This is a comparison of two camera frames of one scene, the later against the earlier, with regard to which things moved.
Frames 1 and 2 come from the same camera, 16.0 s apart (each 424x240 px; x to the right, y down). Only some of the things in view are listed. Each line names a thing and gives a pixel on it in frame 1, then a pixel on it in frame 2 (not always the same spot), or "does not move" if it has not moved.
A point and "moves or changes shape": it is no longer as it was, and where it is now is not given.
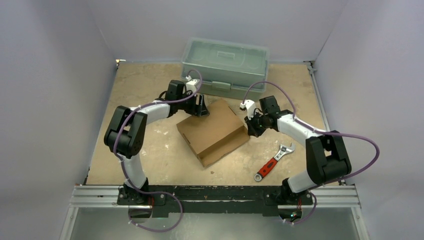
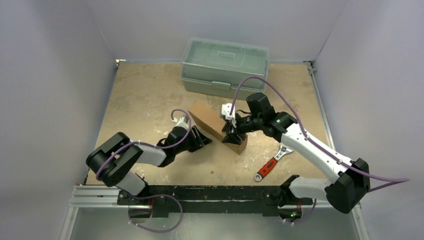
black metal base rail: [264, 199] does not move
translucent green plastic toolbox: [226, 67] does not move
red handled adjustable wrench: [271, 163] does not move
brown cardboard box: [213, 137] moves or changes shape
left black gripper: [199, 110] -> [199, 141]
